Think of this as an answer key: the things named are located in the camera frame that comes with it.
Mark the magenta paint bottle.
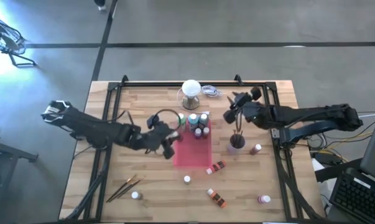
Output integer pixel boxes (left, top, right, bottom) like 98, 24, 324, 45
249, 143, 262, 156

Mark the coiled white cable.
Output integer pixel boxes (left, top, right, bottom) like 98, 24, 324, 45
201, 85, 225, 99

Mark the black floor fan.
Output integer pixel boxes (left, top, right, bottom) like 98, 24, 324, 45
0, 14, 38, 68

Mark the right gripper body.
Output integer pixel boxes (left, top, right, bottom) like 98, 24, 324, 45
236, 100, 271, 130

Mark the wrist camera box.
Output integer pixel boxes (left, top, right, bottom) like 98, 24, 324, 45
250, 86, 263, 101
146, 114, 159, 130

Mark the lilac plastic cup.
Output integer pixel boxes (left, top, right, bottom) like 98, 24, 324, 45
227, 133, 246, 156

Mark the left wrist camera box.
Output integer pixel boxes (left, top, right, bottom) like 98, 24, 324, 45
146, 114, 159, 130

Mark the yellow cable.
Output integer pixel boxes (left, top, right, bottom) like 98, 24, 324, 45
311, 130, 375, 155

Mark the black aluminium table frame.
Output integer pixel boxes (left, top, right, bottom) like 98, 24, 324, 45
64, 73, 323, 222

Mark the black paint bottle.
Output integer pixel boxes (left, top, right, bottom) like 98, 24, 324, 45
198, 113, 210, 129

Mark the pink translucent plastic bin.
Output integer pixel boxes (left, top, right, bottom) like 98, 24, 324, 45
172, 119, 213, 169

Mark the red-orange paint bottle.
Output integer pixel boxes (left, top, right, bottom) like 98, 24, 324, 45
205, 159, 228, 175

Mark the black power box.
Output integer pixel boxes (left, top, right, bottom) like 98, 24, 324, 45
313, 151, 342, 166

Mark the orange paint bottle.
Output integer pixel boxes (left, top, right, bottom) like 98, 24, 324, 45
206, 187, 228, 209

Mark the grey black laptop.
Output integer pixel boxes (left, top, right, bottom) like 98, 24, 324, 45
328, 101, 375, 224

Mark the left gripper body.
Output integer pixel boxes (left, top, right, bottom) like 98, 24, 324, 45
132, 120, 176, 155

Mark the large green paint bottle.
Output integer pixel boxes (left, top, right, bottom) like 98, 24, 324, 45
177, 112, 187, 133

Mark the teal paint bottle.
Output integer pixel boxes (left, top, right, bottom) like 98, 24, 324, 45
187, 113, 200, 133

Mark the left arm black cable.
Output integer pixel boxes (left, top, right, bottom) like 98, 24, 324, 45
154, 108, 182, 125

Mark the white globe lamp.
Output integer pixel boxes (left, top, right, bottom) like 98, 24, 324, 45
176, 79, 203, 111

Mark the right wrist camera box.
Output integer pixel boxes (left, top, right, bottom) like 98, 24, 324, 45
250, 86, 263, 101

